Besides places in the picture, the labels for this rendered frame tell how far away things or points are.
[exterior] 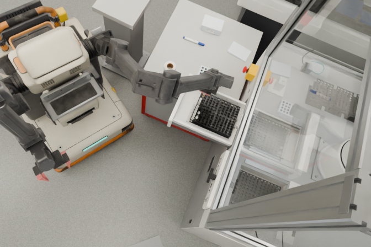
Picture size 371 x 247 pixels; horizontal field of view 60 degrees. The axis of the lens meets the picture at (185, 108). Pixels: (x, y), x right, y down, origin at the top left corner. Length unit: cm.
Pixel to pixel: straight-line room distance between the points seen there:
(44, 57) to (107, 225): 147
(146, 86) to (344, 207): 69
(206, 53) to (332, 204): 153
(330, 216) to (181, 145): 203
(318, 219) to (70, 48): 100
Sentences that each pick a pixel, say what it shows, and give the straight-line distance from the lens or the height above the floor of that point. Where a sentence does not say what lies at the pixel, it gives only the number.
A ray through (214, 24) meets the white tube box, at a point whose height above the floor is 81.
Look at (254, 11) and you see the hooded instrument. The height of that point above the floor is 81.
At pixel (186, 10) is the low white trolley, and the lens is 213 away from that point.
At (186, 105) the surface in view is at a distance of 173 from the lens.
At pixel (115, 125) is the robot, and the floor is 28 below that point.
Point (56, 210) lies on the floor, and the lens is 249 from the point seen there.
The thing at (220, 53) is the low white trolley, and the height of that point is 76.
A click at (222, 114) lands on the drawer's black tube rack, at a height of 87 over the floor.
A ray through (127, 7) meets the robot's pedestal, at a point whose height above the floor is 76.
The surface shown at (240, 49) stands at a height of 78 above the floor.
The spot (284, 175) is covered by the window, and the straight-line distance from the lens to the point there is 85.
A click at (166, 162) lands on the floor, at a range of 248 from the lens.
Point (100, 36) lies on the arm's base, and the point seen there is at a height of 123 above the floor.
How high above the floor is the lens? 242
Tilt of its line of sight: 67 degrees down
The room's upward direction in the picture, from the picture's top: 22 degrees clockwise
